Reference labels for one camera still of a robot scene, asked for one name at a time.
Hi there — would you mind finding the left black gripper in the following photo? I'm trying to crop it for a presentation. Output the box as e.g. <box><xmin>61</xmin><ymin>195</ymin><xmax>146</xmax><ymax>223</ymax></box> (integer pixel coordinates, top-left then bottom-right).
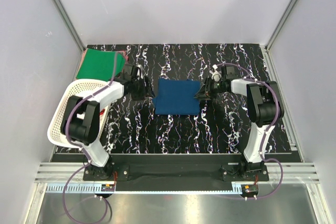
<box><xmin>131</xmin><ymin>76</ymin><xmax>155</xmax><ymax>101</ymax></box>

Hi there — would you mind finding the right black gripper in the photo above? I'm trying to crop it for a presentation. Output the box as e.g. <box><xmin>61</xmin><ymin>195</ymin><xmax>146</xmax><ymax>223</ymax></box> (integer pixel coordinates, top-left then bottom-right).
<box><xmin>194</xmin><ymin>77</ymin><xmax>225</xmax><ymax>101</ymax></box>

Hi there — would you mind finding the blue t shirt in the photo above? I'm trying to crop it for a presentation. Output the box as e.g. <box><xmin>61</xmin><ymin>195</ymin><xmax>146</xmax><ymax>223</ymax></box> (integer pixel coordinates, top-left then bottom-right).
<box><xmin>153</xmin><ymin>79</ymin><xmax>201</xmax><ymax>115</ymax></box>

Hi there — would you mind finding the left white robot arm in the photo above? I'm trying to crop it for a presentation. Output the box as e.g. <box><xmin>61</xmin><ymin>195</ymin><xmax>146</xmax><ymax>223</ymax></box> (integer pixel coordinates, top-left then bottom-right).
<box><xmin>60</xmin><ymin>63</ymin><xmax>154</xmax><ymax>180</ymax></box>

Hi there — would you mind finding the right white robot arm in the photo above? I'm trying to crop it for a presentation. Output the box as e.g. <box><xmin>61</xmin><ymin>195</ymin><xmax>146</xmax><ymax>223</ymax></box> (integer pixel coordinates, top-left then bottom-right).
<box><xmin>194</xmin><ymin>63</ymin><xmax>284</xmax><ymax>180</ymax></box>

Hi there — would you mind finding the folded pink t shirt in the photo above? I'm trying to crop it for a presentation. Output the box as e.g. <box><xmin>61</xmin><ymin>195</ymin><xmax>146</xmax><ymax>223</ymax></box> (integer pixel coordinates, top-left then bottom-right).
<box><xmin>80</xmin><ymin>48</ymin><xmax>129</xmax><ymax>80</ymax></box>

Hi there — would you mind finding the folded green t shirt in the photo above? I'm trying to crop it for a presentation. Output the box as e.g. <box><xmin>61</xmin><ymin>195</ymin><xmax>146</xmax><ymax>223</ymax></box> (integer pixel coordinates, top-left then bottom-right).
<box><xmin>75</xmin><ymin>48</ymin><xmax>126</xmax><ymax>82</ymax></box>

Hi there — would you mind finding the white plastic laundry basket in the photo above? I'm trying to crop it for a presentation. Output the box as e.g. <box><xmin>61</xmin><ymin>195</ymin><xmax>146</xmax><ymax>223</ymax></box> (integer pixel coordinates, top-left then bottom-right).
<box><xmin>47</xmin><ymin>79</ymin><xmax>107</xmax><ymax>148</ymax></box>

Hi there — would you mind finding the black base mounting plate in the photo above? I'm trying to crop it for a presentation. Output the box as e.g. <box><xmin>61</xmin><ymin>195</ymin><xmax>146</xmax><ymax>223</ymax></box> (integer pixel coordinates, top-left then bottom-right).
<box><xmin>83</xmin><ymin>154</ymin><xmax>269</xmax><ymax>182</ymax></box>

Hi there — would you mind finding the left small electronics board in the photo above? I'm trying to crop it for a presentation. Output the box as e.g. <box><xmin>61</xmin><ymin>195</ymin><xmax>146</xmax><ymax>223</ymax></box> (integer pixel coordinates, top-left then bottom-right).
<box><xmin>101</xmin><ymin>184</ymin><xmax>115</xmax><ymax>192</ymax></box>

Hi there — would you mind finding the small electronics board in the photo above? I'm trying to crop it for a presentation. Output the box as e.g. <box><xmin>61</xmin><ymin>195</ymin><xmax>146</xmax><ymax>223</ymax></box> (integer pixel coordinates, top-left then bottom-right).
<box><xmin>101</xmin><ymin>184</ymin><xmax>115</xmax><ymax>192</ymax></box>
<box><xmin>242</xmin><ymin>184</ymin><xmax>259</xmax><ymax>194</ymax></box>

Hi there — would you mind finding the right small electronics board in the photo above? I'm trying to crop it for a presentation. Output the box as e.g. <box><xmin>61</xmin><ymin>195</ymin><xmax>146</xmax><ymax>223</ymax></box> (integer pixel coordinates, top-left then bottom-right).
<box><xmin>242</xmin><ymin>184</ymin><xmax>259</xmax><ymax>194</ymax></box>

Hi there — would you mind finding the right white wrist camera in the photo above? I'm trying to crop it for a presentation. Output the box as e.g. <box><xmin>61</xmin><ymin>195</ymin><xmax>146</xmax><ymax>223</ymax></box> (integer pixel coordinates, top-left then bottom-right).
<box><xmin>209</xmin><ymin>65</ymin><xmax>222</xmax><ymax>82</ymax></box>

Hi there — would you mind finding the white slotted cable duct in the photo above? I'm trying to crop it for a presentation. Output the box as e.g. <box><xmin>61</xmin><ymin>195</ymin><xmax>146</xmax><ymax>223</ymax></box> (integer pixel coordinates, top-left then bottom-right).
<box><xmin>46</xmin><ymin>183</ymin><xmax>242</xmax><ymax>195</ymax></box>

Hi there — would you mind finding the left aluminium frame post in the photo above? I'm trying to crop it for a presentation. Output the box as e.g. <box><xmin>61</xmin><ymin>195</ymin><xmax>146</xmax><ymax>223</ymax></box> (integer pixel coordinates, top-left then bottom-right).
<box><xmin>52</xmin><ymin>0</ymin><xmax>86</xmax><ymax>52</ymax></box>

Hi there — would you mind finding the aluminium frame post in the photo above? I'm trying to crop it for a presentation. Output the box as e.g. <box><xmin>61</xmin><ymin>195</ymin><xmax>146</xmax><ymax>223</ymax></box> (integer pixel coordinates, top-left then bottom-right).
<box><xmin>52</xmin><ymin>0</ymin><xmax>86</xmax><ymax>52</ymax></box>
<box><xmin>265</xmin><ymin>0</ymin><xmax>299</xmax><ymax>52</ymax></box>

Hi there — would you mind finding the right aluminium frame post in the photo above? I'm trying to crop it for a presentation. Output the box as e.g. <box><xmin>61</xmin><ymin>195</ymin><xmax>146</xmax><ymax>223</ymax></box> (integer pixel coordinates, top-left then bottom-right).
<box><xmin>265</xmin><ymin>0</ymin><xmax>299</xmax><ymax>52</ymax></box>

